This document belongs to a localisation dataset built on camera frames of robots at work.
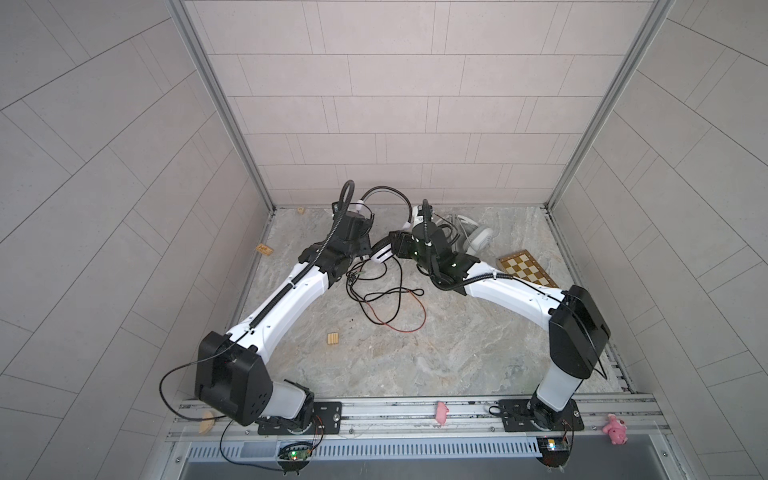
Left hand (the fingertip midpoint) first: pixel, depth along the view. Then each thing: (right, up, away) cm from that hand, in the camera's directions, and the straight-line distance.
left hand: (367, 231), depth 81 cm
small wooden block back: (-29, +8, +32) cm, 44 cm away
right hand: (+7, -1, +1) cm, 7 cm away
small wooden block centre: (-10, -30, +1) cm, 32 cm away
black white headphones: (+4, -5, -3) cm, 7 cm away
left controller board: (-14, -49, -17) cm, 54 cm away
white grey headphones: (+31, -2, +13) cm, 34 cm away
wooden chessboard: (+49, -11, +15) cm, 52 cm away
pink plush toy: (+59, -46, -14) cm, 76 cm away
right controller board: (+45, -51, -14) cm, 69 cm away
